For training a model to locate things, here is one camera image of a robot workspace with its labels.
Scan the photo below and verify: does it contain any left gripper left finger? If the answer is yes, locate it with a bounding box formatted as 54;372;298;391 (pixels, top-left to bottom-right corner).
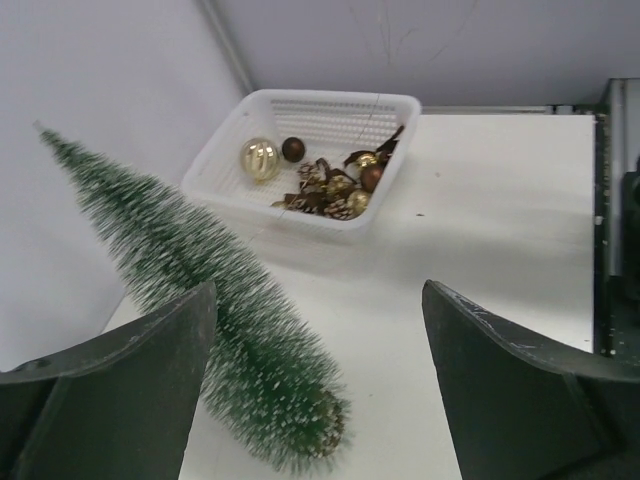
1;282;216;480

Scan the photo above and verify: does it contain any small green christmas tree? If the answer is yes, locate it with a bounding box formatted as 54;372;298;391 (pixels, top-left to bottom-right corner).
33;120;354;474

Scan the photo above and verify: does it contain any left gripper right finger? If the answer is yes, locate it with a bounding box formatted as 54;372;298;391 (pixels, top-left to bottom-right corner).
422;280;639;480

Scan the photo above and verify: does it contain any large gold striped bauble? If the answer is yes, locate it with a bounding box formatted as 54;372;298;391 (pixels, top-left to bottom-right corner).
239;137;281;183

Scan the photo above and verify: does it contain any pile of gold brown ornaments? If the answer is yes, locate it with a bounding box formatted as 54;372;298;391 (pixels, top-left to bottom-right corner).
271;125;405;221

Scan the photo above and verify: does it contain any white plastic basket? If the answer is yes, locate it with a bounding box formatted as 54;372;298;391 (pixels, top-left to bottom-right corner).
181;89;421;243

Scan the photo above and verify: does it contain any small brown bauble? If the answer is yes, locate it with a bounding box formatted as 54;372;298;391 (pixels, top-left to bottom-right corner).
281;137;306;163

